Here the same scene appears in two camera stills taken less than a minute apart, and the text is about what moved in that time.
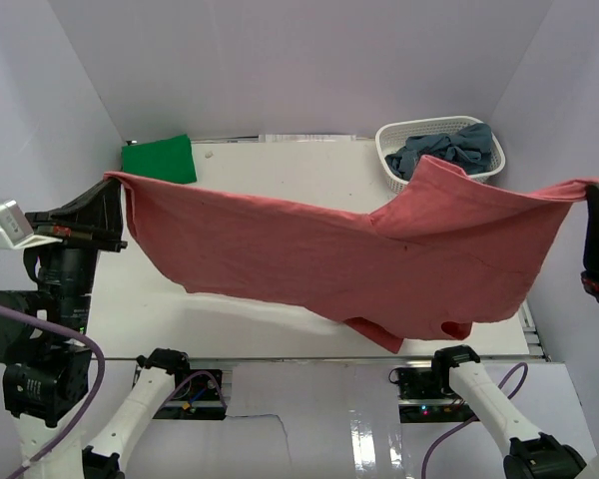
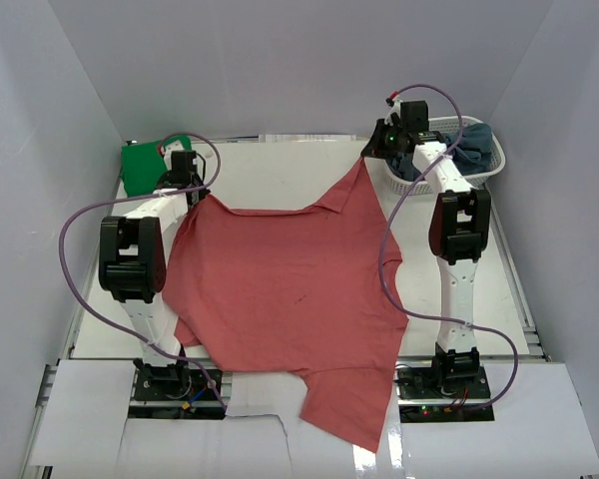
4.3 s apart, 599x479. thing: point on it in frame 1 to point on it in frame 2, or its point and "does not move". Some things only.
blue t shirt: (470, 147) does not move
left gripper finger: (104, 201) to (194, 197)
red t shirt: (444, 248) to (296, 290)
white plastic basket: (393, 133) does not move
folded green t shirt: (170, 160) does not move
